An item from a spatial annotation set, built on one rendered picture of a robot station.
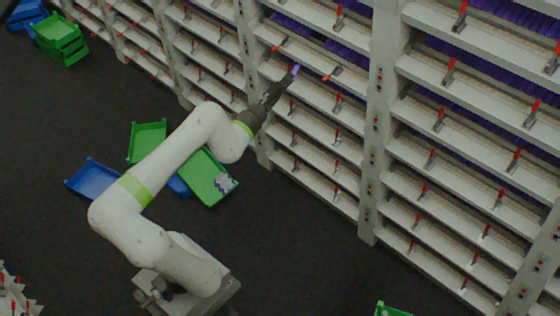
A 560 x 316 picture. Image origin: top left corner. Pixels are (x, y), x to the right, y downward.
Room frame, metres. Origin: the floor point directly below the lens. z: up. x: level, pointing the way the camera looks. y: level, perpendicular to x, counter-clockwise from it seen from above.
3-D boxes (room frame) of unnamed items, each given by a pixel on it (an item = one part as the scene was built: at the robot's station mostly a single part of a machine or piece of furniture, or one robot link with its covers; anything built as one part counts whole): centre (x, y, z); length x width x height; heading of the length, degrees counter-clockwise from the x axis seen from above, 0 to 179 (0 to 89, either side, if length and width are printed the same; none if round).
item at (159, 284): (0.99, 0.48, 0.42); 0.26 x 0.15 x 0.06; 130
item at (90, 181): (1.83, 1.00, 0.04); 0.30 x 0.20 x 0.08; 55
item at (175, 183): (1.86, 0.49, 0.04); 0.30 x 0.20 x 0.08; 131
